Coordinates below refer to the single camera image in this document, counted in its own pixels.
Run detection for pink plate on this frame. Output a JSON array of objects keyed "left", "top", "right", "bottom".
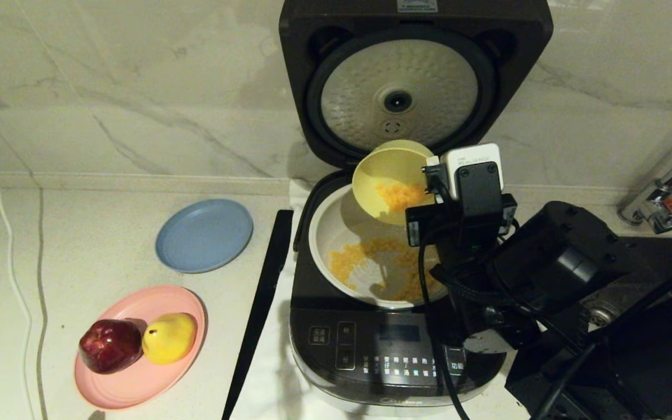
[{"left": 73, "top": 285, "right": 207, "bottom": 410}]

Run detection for white inner pot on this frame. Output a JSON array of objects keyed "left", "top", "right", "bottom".
[{"left": 308, "top": 184, "right": 453, "bottom": 310}]

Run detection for long black flat strip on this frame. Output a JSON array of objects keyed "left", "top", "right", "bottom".
[{"left": 221, "top": 210, "right": 295, "bottom": 420}]

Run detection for white cable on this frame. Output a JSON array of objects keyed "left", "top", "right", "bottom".
[{"left": 0, "top": 102, "right": 37, "bottom": 420}]

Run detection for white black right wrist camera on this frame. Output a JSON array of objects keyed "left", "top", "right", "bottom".
[{"left": 426, "top": 143, "right": 505, "bottom": 218}]

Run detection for chrome faucet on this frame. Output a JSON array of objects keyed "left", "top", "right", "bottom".
[{"left": 616, "top": 133, "right": 672, "bottom": 235}]

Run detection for red apple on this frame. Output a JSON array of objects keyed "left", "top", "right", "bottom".
[{"left": 79, "top": 318, "right": 143, "bottom": 375}]

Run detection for smooth black arm cable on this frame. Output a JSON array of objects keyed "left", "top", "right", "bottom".
[{"left": 418, "top": 230, "right": 471, "bottom": 420}]

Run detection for blue plate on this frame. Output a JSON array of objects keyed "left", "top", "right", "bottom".
[{"left": 155, "top": 199, "right": 254, "bottom": 274}]

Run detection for yellow corn kernels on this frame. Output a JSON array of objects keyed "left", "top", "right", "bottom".
[{"left": 328, "top": 182, "right": 439, "bottom": 302}]

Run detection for black rice cooker base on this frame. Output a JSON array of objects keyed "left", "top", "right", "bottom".
[{"left": 289, "top": 171, "right": 507, "bottom": 418}]

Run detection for yellow pear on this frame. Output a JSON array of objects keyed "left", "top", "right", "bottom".
[{"left": 142, "top": 313, "right": 198, "bottom": 365}]

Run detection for black rice cooker lid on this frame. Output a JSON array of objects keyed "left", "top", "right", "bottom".
[{"left": 279, "top": 0, "right": 554, "bottom": 171}]

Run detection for yellow bowl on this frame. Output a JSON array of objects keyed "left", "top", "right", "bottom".
[{"left": 352, "top": 139, "right": 436, "bottom": 227}]

